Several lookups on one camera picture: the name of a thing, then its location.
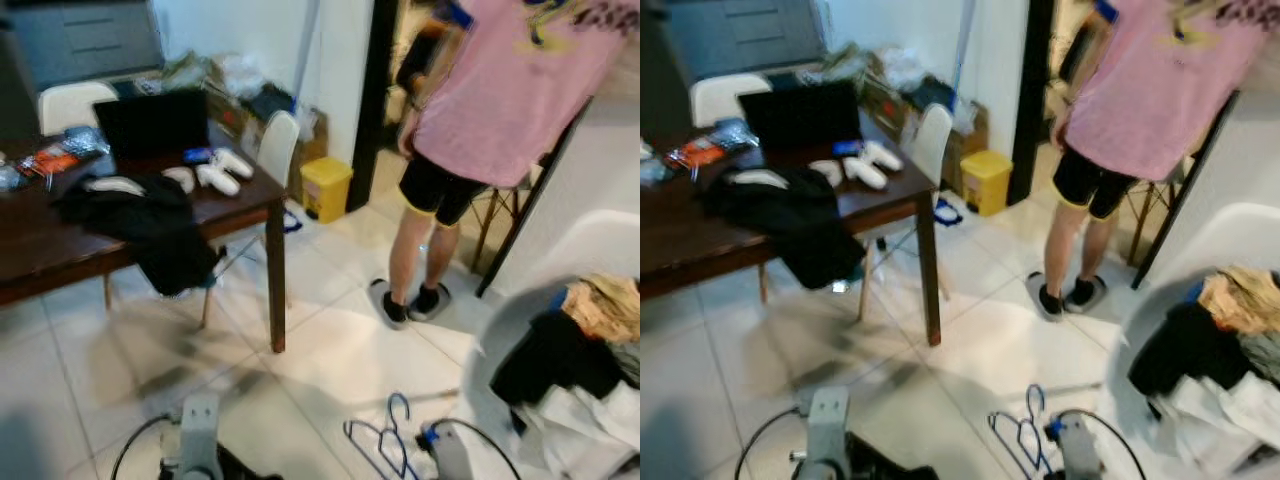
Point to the grey green garment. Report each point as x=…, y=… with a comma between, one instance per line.
x=630, y=360
x=1265, y=355

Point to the blue plastic hanger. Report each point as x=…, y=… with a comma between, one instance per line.
x=405, y=402
x=1035, y=392

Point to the white shell chair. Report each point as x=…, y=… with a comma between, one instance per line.
x=590, y=240
x=1230, y=230

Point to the dark wooden table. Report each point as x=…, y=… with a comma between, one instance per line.
x=60, y=245
x=690, y=235

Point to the tan printed garment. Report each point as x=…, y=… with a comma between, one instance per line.
x=605, y=305
x=1240, y=298

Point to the orange package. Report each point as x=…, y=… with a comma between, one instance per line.
x=695, y=152
x=50, y=160

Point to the white curved headband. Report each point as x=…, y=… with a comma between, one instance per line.
x=757, y=178
x=115, y=184

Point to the black garment red mark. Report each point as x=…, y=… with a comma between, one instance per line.
x=555, y=355
x=1190, y=350

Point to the white chair wooden legs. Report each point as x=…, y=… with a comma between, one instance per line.
x=495, y=215
x=1150, y=205

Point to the black crumpled garment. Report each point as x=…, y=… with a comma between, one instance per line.
x=800, y=220
x=150, y=225

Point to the white plastic chair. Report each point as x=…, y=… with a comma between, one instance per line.
x=75, y=105
x=725, y=98
x=935, y=140
x=280, y=145

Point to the white handheld controller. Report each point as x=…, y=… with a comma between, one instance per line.
x=880, y=155
x=825, y=170
x=232, y=162
x=865, y=172
x=178, y=178
x=218, y=180

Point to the person in pink shirt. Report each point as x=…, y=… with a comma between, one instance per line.
x=510, y=90
x=1150, y=90

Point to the white garment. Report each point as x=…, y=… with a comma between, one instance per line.
x=1220, y=415
x=580, y=430

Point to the black laptop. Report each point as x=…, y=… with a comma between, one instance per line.
x=150, y=125
x=800, y=115

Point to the grey cabinet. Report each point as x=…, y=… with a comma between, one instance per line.
x=750, y=35
x=80, y=40

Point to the yellow waste bin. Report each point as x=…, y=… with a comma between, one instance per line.
x=325, y=190
x=985, y=182

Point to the brown cardboard box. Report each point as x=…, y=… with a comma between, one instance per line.
x=970, y=130
x=310, y=140

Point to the black door frame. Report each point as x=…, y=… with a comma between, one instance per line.
x=535, y=195
x=372, y=90
x=1030, y=90
x=1185, y=190

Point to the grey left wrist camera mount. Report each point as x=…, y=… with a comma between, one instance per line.
x=200, y=430
x=828, y=425

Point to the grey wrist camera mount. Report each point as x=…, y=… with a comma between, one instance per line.
x=828, y=425
x=450, y=455
x=200, y=430
x=1078, y=445

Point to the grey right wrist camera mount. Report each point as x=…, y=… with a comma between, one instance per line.
x=450, y=455
x=1078, y=445

